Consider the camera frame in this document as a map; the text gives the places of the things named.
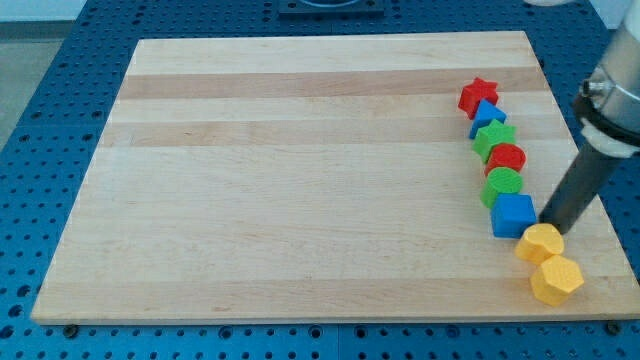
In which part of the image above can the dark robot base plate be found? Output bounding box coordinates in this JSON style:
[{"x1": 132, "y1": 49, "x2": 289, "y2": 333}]
[{"x1": 275, "y1": 0, "x2": 385, "y2": 18}]

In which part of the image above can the blue cube block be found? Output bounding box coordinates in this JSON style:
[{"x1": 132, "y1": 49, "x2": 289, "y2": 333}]
[{"x1": 491, "y1": 194, "x2": 537, "y2": 238}]

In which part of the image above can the blue triangle block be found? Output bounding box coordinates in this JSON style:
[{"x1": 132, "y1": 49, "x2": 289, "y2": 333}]
[{"x1": 469, "y1": 99, "x2": 507, "y2": 139}]

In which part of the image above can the green cylinder block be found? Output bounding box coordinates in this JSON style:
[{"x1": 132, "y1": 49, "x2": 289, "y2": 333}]
[{"x1": 480, "y1": 167, "x2": 523, "y2": 209}]

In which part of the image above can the red star block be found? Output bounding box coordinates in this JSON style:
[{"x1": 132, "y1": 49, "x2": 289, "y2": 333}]
[{"x1": 458, "y1": 77, "x2": 499, "y2": 120}]

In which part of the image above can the green star block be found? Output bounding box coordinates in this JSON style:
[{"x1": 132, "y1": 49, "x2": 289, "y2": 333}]
[{"x1": 472, "y1": 120, "x2": 517, "y2": 163}]

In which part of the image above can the red cylinder block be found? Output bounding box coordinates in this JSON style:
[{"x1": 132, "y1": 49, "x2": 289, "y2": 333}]
[{"x1": 484, "y1": 143, "x2": 527, "y2": 176}]

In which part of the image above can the wooden board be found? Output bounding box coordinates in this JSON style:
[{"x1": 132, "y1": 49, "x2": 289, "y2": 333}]
[{"x1": 31, "y1": 31, "x2": 639, "y2": 325}]

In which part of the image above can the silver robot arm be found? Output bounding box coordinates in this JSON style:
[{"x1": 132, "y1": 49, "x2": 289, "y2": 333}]
[{"x1": 574, "y1": 0, "x2": 639, "y2": 158}]

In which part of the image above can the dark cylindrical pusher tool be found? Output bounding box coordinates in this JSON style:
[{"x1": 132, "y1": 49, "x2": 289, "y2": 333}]
[{"x1": 538, "y1": 142, "x2": 622, "y2": 234}]

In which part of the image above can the yellow hexagon block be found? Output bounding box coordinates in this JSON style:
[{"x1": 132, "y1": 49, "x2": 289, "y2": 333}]
[{"x1": 530, "y1": 255, "x2": 585, "y2": 306}]

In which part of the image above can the yellow heart block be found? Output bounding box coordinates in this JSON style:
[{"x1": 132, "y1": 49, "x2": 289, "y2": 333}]
[{"x1": 514, "y1": 223, "x2": 565, "y2": 265}]

